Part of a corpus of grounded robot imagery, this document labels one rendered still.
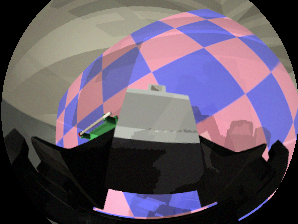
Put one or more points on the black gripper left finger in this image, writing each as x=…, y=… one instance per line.
x=86, y=164

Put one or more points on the grey pin with red head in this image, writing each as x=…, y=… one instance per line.
x=98, y=121

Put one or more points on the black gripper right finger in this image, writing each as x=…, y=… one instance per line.
x=222, y=166

